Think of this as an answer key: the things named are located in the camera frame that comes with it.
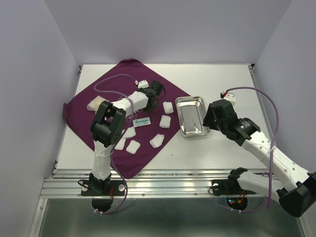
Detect curved tip tweezers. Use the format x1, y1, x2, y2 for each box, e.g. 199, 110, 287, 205
192, 120, 201, 134

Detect suture packet white green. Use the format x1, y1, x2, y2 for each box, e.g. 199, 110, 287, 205
133, 117, 151, 128

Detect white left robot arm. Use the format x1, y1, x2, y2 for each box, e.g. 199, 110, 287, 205
89, 80, 164, 195

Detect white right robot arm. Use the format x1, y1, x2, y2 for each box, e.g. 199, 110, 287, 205
203, 99, 316, 217

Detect steel tray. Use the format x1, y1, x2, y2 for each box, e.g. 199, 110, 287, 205
175, 96, 210, 138

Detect gauze pad top right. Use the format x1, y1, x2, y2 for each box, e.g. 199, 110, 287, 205
163, 102, 174, 114

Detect gauze pad middle right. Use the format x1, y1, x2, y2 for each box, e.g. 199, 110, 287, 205
159, 115, 171, 129

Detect purple cloth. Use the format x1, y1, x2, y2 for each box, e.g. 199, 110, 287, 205
57, 59, 187, 178

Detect gauze pad centre large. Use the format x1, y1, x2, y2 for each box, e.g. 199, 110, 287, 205
122, 126, 136, 139

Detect gauze pad bottom right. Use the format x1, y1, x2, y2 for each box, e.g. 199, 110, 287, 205
150, 134, 164, 148

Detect gauze pad bottom centre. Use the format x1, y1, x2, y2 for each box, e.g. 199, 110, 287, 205
126, 140, 141, 154

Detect bag of cotton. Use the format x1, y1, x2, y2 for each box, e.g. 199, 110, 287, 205
86, 96, 108, 112

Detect gauze pad lower left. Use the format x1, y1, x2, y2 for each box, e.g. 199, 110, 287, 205
115, 138, 126, 151

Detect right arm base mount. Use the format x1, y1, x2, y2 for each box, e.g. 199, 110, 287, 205
208, 167, 257, 212

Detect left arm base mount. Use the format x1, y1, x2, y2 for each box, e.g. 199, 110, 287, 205
78, 173, 128, 215

